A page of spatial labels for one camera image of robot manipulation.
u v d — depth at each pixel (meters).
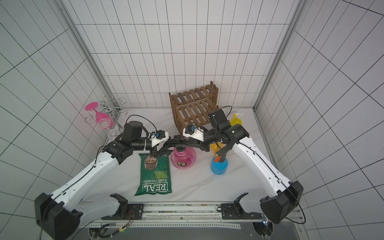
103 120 0.76
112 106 1.16
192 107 1.01
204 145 0.60
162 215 0.73
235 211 0.66
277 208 0.37
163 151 0.63
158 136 0.59
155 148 0.62
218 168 0.82
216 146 0.61
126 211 0.70
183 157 0.80
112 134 0.86
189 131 0.55
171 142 0.70
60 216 0.37
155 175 0.81
